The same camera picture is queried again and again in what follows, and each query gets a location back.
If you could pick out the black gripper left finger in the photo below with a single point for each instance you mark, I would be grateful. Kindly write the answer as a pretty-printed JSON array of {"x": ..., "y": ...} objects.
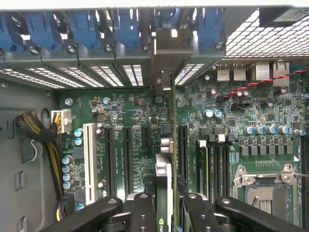
[{"x": 142, "y": 215}]

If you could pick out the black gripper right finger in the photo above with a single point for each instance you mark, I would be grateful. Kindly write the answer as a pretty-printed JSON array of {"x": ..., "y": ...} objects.
[{"x": 200, "y": 215}]

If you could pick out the black RAM slot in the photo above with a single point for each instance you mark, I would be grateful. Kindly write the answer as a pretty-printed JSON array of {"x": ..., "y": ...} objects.
[
  {"x": 305, "y": 181},
  {"x": 214, "y": 169},
  {"x": 223, "y": 169}
]

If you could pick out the green RAM stick in slot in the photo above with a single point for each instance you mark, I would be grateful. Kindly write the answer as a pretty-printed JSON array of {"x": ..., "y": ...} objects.
[{"x": 202, "y": 166}]

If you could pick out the long black expansion slot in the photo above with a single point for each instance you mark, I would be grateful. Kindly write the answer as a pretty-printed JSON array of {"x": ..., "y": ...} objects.
[
  {"x": 128, "y": 159},
  {"x": 109, "y": 162},
  {"x": 183, "y": 145}
]

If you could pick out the CPU socket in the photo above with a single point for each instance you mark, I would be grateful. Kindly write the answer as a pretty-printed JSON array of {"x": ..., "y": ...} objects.
[{"x": 265, "y": 200}]

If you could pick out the white PCI expansion slot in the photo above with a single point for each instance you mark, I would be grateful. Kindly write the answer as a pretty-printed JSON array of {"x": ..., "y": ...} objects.
[{"x": 90, "y": 164}]

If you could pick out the short black expansion slot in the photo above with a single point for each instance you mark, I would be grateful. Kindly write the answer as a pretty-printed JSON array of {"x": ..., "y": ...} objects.
[{"x": 145, "y": 137}]

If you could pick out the thin metal locking lever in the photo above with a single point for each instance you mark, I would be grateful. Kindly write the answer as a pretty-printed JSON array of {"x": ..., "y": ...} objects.
[{"x": 301, "y": 174}]

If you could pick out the green Dell motherboard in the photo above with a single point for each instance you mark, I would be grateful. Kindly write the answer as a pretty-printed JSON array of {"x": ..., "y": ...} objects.
[{"x": 253, "y": 116}]

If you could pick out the white power connector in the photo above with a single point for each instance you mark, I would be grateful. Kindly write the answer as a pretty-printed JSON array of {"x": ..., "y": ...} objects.
[{"x": 64, "y": 120}]

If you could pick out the silver USB port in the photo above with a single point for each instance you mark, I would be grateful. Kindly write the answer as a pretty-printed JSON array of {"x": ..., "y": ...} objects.
[
  {"x": 239, "y": 72},
  {"x": 223, "y": 72}
]

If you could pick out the black open PC case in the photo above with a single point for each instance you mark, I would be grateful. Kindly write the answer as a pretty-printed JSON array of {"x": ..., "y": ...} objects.
[{"x": 96, "y": 60}]

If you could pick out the silver network port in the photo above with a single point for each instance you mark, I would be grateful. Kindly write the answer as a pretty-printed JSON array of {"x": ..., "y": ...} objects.
[{"x": 281, "y": 72}]

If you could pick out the blue card retention clip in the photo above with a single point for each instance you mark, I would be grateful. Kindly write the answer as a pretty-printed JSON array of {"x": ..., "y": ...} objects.
[
  {"x": 210, "y": 29},
  {"x": 42, "y": 30},
  {"x": 85, "y": 30},
  {"x": 126, "y": 29},
  {"x": 9, "y": 31}
]

